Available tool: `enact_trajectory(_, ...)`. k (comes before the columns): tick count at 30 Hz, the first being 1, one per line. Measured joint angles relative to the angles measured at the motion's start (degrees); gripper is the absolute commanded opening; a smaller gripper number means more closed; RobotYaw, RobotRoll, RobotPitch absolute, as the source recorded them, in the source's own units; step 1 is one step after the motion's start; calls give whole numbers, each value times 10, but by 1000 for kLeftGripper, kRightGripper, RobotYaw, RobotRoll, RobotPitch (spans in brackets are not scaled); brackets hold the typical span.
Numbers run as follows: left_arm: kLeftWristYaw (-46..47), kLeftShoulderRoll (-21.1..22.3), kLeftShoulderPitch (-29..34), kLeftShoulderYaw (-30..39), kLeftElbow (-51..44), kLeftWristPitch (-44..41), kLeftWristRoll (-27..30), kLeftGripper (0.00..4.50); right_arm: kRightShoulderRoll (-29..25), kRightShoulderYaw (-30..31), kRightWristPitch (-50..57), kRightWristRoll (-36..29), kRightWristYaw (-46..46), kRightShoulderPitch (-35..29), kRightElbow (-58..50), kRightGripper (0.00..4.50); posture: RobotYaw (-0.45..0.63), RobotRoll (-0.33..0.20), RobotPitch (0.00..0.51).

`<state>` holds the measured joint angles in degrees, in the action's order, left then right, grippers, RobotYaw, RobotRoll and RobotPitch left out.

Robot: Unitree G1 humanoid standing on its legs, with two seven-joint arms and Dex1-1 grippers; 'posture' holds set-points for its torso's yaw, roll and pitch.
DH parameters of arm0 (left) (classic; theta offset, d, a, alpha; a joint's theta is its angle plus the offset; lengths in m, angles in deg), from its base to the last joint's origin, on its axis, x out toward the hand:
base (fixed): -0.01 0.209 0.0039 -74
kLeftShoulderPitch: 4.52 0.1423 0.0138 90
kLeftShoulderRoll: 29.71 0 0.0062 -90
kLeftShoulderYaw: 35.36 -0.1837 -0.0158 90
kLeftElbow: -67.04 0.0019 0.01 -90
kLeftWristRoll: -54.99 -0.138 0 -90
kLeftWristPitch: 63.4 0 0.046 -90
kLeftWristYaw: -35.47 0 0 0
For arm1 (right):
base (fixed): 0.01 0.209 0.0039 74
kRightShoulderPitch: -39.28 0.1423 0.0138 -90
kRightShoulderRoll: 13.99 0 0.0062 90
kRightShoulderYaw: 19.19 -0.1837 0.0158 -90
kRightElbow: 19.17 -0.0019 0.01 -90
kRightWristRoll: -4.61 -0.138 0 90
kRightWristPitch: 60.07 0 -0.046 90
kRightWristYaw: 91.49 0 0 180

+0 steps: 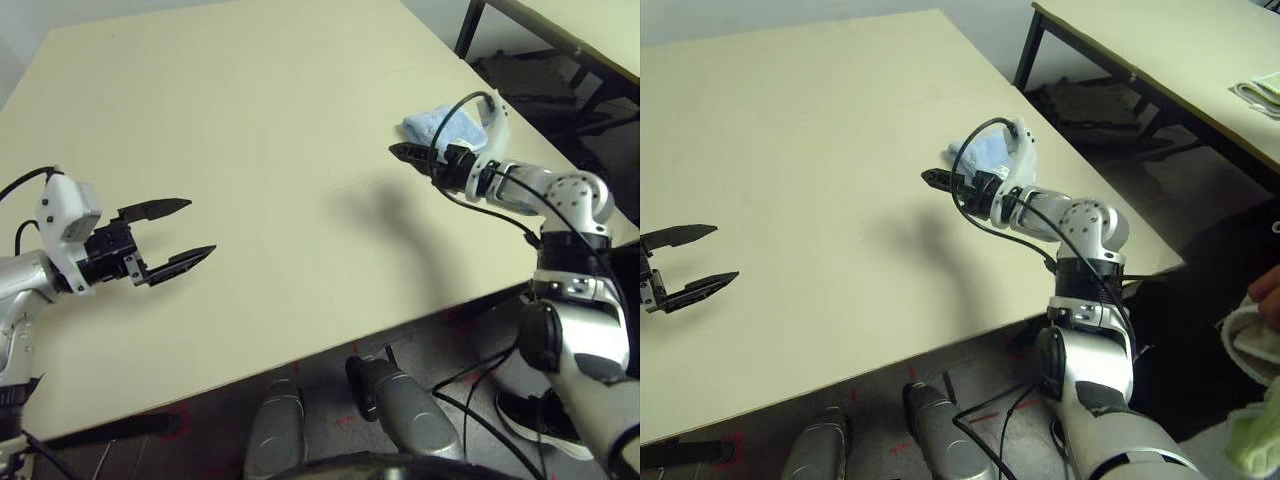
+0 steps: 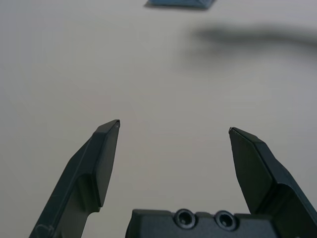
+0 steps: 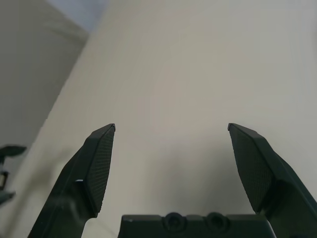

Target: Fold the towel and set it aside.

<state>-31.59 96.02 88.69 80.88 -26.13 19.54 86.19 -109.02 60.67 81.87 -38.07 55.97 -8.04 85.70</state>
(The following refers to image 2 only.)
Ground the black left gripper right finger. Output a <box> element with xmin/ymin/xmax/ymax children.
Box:
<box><xmin>228</xmin><ymin>126</ymin><xmax>317</xmax><ymax>238</ymax></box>

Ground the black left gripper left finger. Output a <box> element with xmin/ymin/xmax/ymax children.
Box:
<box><xmin>28</xmin><ymin>119</ymin><xmax>121</xmax><ymax>238</ymax></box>

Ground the light blue embroidered towel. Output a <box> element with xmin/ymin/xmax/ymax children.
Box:
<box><xmin>144</xmin><ymin>0</ymin><xmax>216</xmax><ymax>10</ymax></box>

